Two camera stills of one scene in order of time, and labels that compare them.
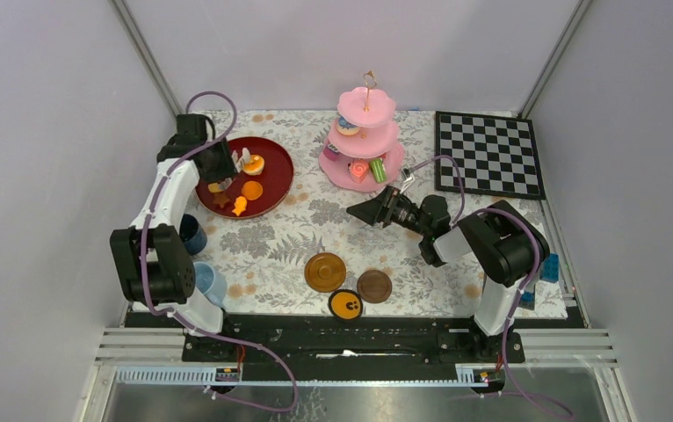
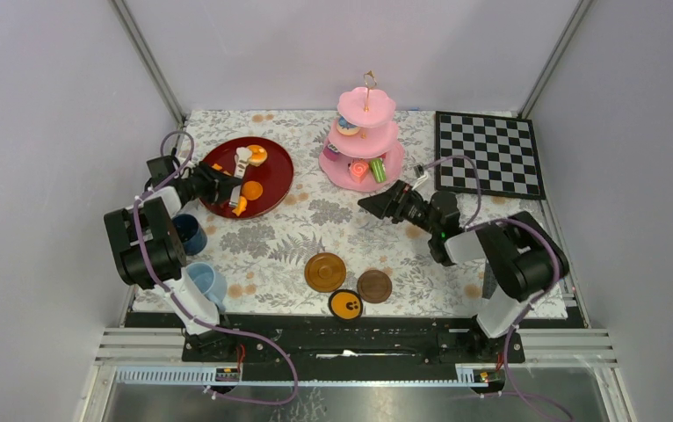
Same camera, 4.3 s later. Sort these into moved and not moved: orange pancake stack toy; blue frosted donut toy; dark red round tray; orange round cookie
Moved: orange pancake stack toy
Not moved: orange round cookie; blue frosted donut toy; dark red round tray
